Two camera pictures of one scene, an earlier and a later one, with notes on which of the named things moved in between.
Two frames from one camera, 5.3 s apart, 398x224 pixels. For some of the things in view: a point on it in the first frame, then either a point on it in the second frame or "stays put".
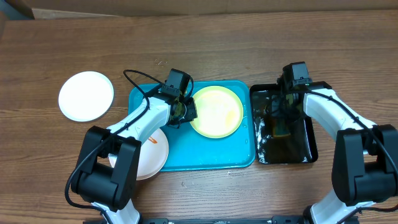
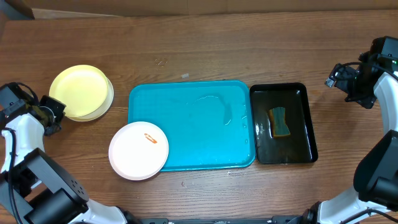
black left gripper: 192,114 -> 50,102
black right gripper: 278,113 -> 368,100
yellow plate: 219,112 -> 82,88
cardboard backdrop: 64,9 stays put
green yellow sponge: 280,127 stays put
